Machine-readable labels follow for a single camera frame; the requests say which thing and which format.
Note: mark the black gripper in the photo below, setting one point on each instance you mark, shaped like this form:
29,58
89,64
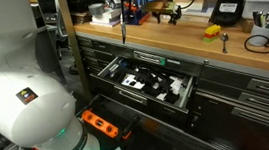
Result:
171,14

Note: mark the grey metal drawer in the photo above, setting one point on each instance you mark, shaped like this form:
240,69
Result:
165,110

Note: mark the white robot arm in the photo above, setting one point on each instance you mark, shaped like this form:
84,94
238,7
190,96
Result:
27,106

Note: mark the black shallow drawer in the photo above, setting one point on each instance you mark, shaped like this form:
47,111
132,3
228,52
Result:
125,119

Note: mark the colourful toy brick stack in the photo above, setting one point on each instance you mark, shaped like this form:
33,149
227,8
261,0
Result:
212,33

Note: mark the black device white label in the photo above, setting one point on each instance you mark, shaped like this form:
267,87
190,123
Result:
222,18

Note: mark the silver foil bag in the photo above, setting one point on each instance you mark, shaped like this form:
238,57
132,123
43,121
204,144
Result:
113,0

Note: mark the white book stack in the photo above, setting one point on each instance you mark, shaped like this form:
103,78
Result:
108,15

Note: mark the metal spoon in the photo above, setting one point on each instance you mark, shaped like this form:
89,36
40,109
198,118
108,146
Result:
224,37

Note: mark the lavender flat book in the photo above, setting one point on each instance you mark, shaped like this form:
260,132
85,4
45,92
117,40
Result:
105,23

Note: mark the white paper sheet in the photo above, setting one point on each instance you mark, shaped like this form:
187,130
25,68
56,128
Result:
177,85

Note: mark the white card blue print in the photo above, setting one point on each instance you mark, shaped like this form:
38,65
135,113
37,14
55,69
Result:
137,84

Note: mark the black electronics box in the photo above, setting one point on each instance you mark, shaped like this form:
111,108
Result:
83,1

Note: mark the stack of brown folders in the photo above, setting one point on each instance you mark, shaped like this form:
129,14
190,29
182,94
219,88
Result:
80,17

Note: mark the white cup with pens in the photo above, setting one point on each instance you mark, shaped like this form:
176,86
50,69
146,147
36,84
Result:
262,36

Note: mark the grey tool cabinet workbench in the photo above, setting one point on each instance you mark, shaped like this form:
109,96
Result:
242,83

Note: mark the orange spirit level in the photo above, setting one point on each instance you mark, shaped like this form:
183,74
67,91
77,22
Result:
99,122

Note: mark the olive wrist camera box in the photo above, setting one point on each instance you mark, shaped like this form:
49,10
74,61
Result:
159,7

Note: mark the grey duct tape roll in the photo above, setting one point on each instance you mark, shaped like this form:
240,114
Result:
97,10

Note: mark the brown vertical post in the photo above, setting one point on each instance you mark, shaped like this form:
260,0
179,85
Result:
72,41

